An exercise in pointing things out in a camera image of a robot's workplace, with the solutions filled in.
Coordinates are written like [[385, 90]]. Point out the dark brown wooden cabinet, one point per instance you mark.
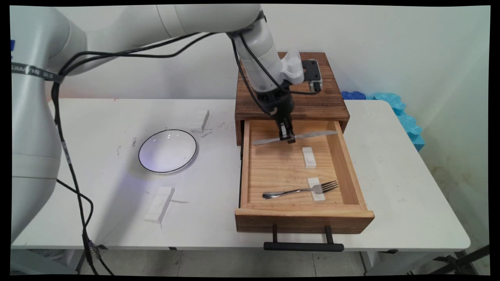
[[332, 105]]

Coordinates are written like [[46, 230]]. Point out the black metal table leg frame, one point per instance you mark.
[[461, 260]]

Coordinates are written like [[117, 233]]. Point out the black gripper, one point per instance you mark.
[[279, 103]]

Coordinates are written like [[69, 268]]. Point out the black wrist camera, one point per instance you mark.
[[313, 74]]

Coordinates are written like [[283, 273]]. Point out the light wooden drawer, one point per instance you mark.
[[281, 168]]

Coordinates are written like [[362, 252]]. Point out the silver table knife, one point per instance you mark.
[[312, 135]]

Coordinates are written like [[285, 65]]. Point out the long white cutlery rest block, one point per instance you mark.
[[160, 203]]

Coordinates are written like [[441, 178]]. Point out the dark blue foam piece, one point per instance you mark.
[[353, 95]]

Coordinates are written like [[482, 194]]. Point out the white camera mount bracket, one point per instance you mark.
[[293, 66]]

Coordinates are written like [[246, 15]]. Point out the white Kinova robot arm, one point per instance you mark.
[[47, 47]]

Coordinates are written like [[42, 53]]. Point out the silver fork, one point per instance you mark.
[[289, 192]]

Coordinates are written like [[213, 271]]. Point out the light blue foam piece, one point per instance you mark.
[[406, 121]]

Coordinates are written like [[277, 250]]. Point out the small white cutlery rest block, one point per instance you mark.
[[317, 196], [309, 158], [200, 121]]

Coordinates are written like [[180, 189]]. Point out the white plate with black rim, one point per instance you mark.
[[168, 151]]

